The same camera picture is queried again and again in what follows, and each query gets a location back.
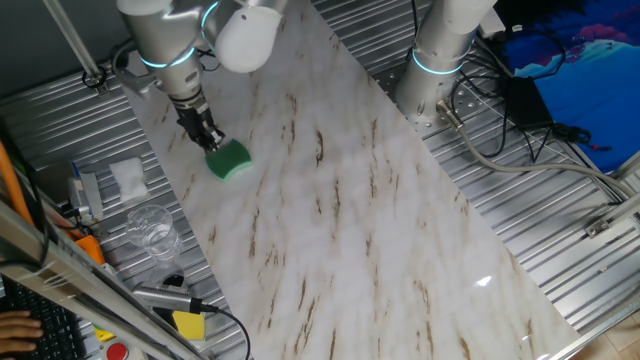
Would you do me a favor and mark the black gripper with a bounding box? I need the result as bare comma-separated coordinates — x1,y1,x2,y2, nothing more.
172,92,226,154

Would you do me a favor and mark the green scouring sponge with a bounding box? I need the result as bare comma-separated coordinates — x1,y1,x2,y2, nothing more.
204,138,253,183

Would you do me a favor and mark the yellow sponge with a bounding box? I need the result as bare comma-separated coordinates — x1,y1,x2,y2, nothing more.
171,309,207,342

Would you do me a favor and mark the person's hand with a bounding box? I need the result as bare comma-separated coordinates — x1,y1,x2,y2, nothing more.
0,310,45,354

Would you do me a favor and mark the white crumpled cloth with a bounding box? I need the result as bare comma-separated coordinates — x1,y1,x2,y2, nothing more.
108,156,150,203

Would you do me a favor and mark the clear glass beaker with water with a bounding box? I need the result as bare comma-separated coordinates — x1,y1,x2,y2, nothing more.
124,203,185,264

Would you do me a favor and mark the small clear glass cup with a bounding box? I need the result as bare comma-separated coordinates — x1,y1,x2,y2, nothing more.
148,262,186,289

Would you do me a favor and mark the marble pattern board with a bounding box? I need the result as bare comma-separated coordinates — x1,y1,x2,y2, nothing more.
109,7,581,360

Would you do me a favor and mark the orange button box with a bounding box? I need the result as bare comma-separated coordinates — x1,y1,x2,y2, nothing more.
74,234,106,266

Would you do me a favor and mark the aluminium pole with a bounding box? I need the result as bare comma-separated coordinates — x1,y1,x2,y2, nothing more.
42,0,111,97

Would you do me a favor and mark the yellow box with green button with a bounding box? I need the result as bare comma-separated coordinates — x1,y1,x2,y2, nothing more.
92,324,117,344

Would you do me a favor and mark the red round button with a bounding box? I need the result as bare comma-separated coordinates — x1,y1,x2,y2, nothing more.
102,339,146,360

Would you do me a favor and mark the black keyboard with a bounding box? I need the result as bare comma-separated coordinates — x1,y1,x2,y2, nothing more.
0,277,89,360

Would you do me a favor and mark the black power adapter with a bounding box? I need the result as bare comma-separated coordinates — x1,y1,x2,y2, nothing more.
502,74,555,131

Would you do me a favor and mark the blue printed mat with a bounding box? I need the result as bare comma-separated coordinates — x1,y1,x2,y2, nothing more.
499,0,640,174

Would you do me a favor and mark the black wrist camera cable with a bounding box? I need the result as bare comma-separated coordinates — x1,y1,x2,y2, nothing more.
195,44,222,72

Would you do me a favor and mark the wrist camera on silver bracket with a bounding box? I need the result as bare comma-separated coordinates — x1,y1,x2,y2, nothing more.
110,39,164,99

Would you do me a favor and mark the black ring clamp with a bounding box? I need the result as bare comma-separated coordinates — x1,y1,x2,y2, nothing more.
81,64,108,90

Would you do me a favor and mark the silver depth camera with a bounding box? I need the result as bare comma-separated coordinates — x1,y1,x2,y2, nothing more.
132,281,194,314

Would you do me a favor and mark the aluminium frame beam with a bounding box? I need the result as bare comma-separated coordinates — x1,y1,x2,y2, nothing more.
0,199,211,360

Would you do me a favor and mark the orange hose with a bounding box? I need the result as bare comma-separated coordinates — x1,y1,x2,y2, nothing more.
0,139,35,227

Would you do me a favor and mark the perforated aluminium base plate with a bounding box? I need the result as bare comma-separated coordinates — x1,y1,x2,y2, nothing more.
372,64,484,137

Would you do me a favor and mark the grey cable with metal connector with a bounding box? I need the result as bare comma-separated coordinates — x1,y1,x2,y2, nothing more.
435,98,640,201

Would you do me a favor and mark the black cable bundle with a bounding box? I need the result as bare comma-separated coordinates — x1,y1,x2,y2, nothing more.
449,22,614,164

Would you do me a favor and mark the aluminium rail bracket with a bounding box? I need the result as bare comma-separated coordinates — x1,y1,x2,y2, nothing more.
583,192,640,239

